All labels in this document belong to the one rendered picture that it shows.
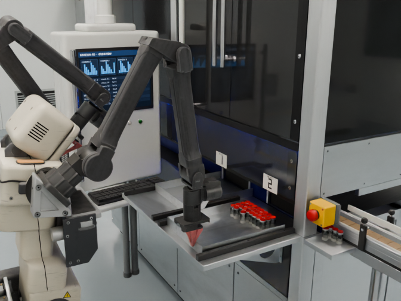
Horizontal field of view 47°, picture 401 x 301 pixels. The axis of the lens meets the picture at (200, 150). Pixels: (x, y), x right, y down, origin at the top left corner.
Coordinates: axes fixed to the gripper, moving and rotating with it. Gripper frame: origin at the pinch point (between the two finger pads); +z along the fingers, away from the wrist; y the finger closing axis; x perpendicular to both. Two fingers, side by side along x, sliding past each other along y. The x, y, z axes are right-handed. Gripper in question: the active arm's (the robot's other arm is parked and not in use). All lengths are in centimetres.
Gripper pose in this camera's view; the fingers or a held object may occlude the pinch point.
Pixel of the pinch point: (192, 243)
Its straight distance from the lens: 154.2
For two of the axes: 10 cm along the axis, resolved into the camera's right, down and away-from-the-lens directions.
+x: -5.0, -2.5, 8.3
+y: 8.7, -1.4, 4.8
